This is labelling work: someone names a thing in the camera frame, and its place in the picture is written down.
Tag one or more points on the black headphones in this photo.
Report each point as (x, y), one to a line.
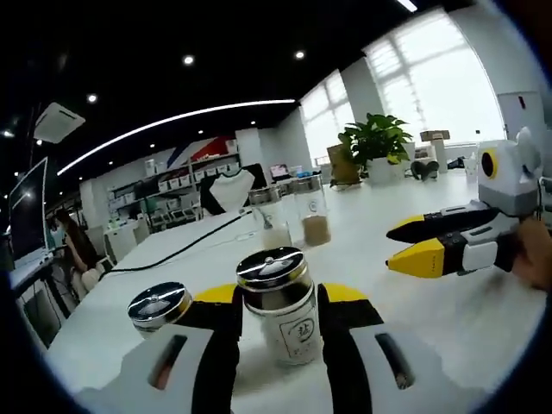
(424, 170)

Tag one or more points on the straight ceiling light strip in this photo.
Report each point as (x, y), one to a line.
(407, 4)

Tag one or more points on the flat cardboard box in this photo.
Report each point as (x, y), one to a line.
(435, 135)

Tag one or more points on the white thermos bottle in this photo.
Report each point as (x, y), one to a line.
(440, 155)

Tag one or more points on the person's right hand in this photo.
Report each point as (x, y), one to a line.
(537, 254)

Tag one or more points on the curved ceiling light strip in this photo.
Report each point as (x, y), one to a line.
(259, 103)

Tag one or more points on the white laptop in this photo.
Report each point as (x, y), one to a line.
(28, 211)

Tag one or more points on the white paper cup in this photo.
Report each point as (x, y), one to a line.
(472, 166)

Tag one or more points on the computer monitor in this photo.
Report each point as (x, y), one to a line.
(279, 171)

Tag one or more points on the chair with black white shirt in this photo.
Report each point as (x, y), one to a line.
(228, 190)

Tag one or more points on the ceiling air conditioner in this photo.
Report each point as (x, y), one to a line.
(58, 122)

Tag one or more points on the white cabinet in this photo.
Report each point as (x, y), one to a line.
(123, 241)

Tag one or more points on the tall seasoning bottle white powder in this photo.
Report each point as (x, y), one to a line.
(276, 237)

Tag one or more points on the potted green plant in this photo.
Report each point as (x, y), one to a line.
(375, 133)

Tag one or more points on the brown cardboard box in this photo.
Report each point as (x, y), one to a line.
(340, 166)

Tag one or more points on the shelf with white bins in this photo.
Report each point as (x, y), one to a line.
(172, 181)

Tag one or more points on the white board panel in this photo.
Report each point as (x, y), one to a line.
(513, 116)

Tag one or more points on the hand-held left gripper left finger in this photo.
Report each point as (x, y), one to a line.
(215, 366)

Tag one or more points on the tall seasoning bottle brown powder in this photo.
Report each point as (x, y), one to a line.
(317, 230)

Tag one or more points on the short glass seasoning bottle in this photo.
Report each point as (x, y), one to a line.
(157, 302)
(293, 328)

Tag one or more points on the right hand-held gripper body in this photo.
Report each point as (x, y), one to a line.
(511, 181)

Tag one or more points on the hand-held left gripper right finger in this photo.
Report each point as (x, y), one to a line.
(349, 371)

